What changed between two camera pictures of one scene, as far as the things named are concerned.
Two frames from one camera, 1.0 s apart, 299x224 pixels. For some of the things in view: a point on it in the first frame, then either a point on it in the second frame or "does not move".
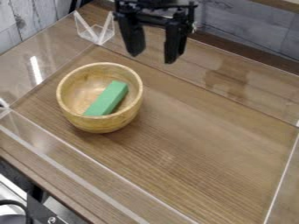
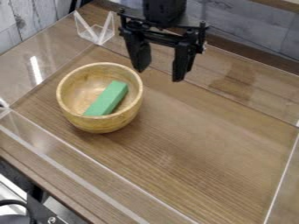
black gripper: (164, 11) → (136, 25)
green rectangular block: (109, 99) does not move
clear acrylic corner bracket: (96, 33) does not move
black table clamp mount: (38, 212) does not move
